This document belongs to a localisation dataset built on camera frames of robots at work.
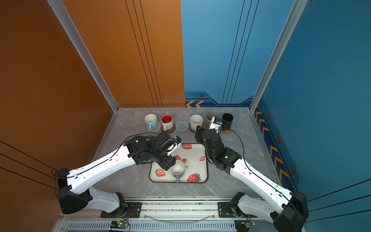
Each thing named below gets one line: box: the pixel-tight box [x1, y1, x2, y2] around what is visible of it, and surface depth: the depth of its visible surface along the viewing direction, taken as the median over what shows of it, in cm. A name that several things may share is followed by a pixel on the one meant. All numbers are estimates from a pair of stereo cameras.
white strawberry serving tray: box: [149, 143, 209, 184], surface depth 87 cm
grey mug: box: [203, 112, 217, 130], surface depth 101 cm
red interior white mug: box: [160, 114, 174, 132], surface depth 104 cm
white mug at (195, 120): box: [190, 114, 204, 132], surface depth 103 cm
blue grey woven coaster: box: [175, 120, 189, 133], surface depth 111 cm
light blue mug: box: [144, 113, 158, 131], surface depth 102 cm
